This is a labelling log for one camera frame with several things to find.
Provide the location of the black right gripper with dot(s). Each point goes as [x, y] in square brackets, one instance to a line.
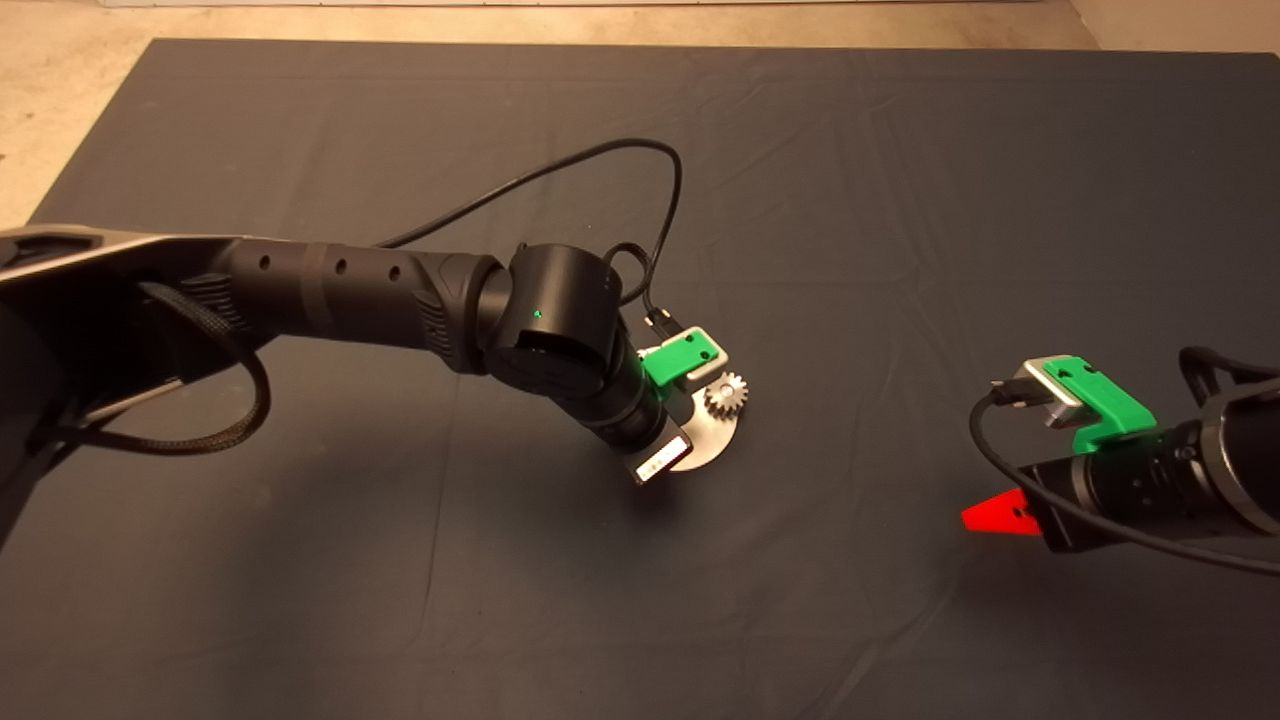
[1125, 490]

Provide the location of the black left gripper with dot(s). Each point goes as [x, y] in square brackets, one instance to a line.
[630, 415]

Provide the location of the small steel planetary gear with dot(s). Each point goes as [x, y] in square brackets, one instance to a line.
[735, 408]

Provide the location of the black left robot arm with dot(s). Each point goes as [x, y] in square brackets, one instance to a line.
[330, 290]

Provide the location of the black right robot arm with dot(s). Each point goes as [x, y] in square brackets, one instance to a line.
[1250, 460]

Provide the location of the round metal carrier plate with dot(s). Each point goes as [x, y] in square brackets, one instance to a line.
[710, 440]

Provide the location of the dark grey table cloth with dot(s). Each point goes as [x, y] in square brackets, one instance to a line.
[900, 150]

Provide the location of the left green camera mount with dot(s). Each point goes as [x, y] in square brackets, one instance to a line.
[675, 360]

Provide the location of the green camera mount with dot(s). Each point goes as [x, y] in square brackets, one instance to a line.
[1105, 405]
[675, 360]

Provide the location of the left silver camera box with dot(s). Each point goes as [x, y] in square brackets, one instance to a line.
[712, 368]

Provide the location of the silver camera box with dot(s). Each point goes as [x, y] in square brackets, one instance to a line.
[712, 368]
[1050, 405]

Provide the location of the right silver camera box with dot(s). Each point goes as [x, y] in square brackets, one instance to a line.
[1050, 405]

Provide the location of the right green camera mount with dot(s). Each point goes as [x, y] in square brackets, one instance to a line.
[1105, 405]

